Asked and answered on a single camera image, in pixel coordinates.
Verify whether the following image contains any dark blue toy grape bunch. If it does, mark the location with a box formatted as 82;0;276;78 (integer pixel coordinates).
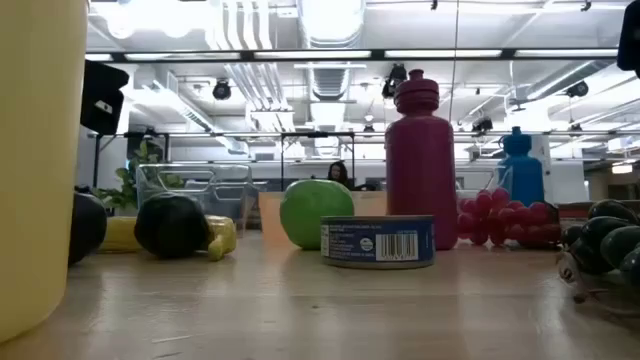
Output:
558;198;640;319

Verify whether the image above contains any magenta squeeze bottle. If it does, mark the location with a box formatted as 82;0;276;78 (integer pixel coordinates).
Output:
384;68;459;251

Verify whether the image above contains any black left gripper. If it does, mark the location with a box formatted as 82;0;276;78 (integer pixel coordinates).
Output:
79;59;130;136

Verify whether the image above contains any tin can blue label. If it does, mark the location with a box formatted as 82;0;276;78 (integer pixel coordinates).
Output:
320;214;436;270

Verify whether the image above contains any yellow squeeze bottle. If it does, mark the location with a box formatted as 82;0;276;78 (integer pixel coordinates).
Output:
0;0;90;346

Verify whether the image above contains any green toy apple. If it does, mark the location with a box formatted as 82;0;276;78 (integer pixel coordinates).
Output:
279;178;356;251

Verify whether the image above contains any black overhead light beam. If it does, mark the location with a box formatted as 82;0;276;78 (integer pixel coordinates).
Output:
84;48;621;62

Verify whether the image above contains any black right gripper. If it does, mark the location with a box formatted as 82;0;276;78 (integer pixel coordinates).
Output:
616;0;640;80

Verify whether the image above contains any green potted plant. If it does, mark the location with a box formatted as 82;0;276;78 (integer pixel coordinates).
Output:
92;139;186;211

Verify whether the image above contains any person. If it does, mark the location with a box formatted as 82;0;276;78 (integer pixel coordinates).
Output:
327;160;354;190

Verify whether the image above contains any dark brown round fruit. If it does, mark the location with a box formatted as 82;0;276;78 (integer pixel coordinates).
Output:
68;192;109;266
133;192;214;260

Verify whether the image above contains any orange plastic bin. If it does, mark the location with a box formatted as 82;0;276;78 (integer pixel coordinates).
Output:
257;190;389;247

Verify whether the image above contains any yellow toy banana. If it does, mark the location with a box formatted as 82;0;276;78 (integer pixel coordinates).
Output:
98;214;238;262

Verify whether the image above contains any red toy grape bunch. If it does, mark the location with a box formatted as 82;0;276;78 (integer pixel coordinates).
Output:
455;187;564;249

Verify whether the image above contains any blue squeeze bottle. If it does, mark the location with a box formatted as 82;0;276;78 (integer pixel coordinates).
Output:
497;126;546;207

